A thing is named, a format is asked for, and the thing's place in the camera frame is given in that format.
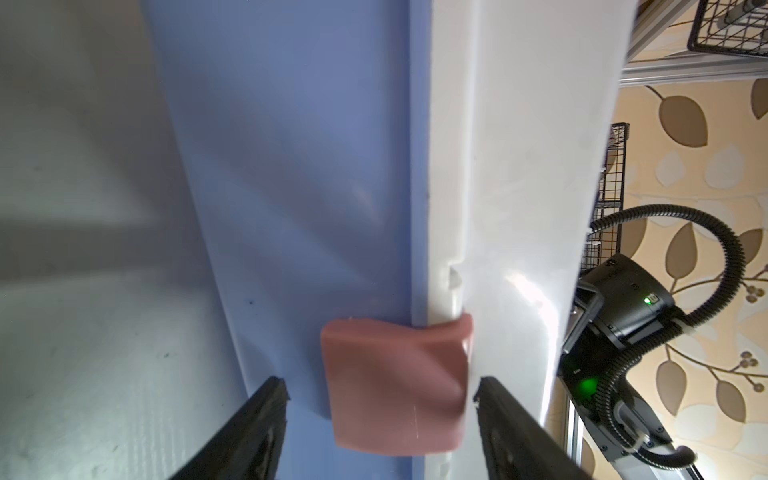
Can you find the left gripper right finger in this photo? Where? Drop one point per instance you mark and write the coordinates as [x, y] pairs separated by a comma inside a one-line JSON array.
[[515, 446]]

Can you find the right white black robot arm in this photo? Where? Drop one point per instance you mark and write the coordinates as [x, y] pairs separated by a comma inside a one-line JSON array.
[[620, 313]]

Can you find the white blue plastic toolbox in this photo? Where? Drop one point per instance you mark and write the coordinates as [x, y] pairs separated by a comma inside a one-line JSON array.
[[404, 161]]

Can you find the right black wire basket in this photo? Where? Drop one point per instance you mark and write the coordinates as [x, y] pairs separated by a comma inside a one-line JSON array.
[[734, 28]]

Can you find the aluminium frame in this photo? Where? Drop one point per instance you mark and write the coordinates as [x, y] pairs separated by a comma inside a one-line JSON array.
[[653, 18]]

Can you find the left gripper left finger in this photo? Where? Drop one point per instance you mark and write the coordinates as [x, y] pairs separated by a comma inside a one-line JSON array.
[[249, 445]]

